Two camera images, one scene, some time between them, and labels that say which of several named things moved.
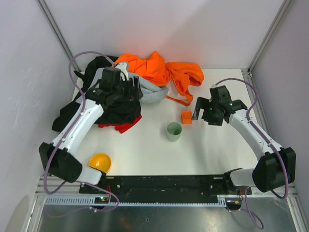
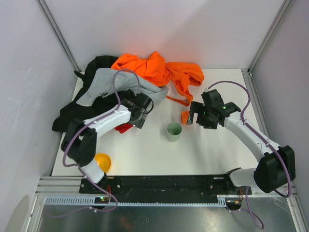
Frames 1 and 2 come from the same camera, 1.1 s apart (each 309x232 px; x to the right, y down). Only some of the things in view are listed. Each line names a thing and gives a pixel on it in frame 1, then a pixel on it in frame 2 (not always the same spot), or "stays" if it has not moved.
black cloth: x=119 y=112 stays
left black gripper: x=132 y=88 → x=140 y=118
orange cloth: x=154 y=70 stays
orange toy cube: x=187 y=118 stays
